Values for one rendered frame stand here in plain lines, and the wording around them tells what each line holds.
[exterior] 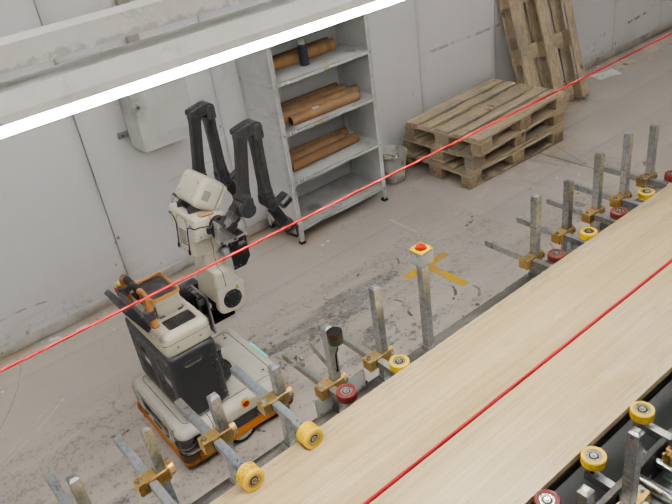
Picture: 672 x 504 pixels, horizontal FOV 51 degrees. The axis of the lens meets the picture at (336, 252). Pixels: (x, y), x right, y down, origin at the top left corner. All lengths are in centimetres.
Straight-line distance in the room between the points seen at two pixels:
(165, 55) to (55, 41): 22
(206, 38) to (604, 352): 191
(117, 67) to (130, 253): 373
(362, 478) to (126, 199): 316
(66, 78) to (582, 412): 194
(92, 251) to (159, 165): 74
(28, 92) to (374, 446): 161
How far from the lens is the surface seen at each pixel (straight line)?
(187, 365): 351
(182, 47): 161
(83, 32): 154
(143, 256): 527
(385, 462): 246
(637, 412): 265
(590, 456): 249
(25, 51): 151
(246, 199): 330
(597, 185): 381
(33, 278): 503
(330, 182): 599
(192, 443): 373
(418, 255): 285
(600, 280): 326
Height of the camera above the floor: 274
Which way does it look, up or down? 31 degrees down
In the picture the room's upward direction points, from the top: 9 degrees counter-clockwise
